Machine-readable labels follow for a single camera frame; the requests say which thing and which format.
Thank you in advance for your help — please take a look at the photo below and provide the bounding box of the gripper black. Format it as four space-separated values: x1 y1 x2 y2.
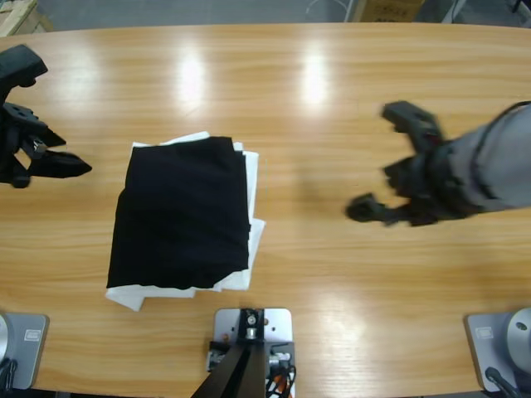
346 143 472 227
0 103 93 188

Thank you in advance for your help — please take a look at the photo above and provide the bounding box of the white cloth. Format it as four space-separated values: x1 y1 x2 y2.
104 131 266 312

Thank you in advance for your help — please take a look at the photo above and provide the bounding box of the black polo shirt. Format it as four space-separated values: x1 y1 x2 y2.
106 135 252 290

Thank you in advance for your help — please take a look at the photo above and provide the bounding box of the wooden pallet stack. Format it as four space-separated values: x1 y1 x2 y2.
0 0 55 38

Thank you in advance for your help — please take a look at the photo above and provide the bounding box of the brown cardboard box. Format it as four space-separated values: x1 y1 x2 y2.
356 0 426 22

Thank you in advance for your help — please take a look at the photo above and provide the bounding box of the grey metal leg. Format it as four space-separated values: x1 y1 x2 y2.
342 0 366 22

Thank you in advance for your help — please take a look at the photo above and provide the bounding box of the white curved tube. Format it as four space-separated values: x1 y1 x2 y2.
305 0 348 22

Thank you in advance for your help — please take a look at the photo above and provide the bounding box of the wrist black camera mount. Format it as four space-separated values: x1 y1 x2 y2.
0 44 49 111
380 101 448 153

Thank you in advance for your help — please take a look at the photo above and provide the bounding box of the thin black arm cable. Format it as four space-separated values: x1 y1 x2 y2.
495 100 531 125

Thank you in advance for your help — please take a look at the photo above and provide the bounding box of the arm grey base plate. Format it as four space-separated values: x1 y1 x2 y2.
0 313 50 391
463 307 531 393

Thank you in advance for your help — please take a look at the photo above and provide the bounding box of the white metal frame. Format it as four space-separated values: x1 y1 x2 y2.
440 0 466 25

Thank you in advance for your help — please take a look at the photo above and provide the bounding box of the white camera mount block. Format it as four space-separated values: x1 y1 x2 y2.
206 307 298 398

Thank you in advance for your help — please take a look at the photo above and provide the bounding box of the orange black cable bundle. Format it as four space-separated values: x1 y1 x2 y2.
265 364 298 398

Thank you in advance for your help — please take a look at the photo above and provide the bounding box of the thick black base cable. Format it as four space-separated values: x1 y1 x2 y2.
0 358 20 391
485 366 522 398

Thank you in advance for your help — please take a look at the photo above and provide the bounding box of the dark camera post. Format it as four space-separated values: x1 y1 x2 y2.
192 308 266 398

